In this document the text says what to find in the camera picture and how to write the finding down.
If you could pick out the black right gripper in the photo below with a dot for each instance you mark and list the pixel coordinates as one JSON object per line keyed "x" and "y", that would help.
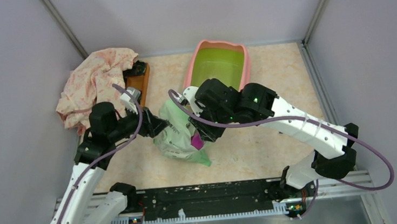
{"x": 210, "y": 134}

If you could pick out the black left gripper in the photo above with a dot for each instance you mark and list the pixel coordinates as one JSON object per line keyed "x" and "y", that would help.
{"x": 150, "y": 122}

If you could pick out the green cat litter bag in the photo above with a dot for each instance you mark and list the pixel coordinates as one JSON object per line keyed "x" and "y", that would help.
{"x": 175, "y": 141}

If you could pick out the magenta plastic litter scoop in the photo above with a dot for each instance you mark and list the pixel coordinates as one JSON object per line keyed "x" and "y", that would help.
{"x": 197, "y": 142}

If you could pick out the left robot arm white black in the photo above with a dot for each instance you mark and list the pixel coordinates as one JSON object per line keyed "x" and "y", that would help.
{"x": 107, "y": 134}

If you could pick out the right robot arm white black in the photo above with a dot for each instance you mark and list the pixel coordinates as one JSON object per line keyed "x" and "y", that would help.
{"x": 333, "y": 155}

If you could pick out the pink green litter box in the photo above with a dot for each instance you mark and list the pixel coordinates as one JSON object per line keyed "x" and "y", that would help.
{"x": 228, "y": 62}

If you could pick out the brown wooden tray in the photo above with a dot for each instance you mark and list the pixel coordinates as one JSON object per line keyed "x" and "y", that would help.
{"x": 138, "y": 77}

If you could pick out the pink floral crumpled cloth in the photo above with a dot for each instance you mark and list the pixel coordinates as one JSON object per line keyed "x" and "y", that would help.
{"x": 91, "y": 83}

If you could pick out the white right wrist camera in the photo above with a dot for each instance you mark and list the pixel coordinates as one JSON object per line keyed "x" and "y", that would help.
{"x": 189, "y": 93}

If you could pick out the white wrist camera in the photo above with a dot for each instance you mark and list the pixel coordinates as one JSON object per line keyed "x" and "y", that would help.
{"x": 130, "y": 98}
{"x": 189, "y": 93}

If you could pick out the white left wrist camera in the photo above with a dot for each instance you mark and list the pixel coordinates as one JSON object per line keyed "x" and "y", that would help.
{"x": 130, "y": 98}

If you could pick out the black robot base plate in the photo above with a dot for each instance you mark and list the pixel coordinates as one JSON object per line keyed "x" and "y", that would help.
{"x": 214, "y": 199}

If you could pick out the aluminium frame rail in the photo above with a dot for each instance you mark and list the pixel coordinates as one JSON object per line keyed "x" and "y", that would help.
{"x": 326, "y": 189}

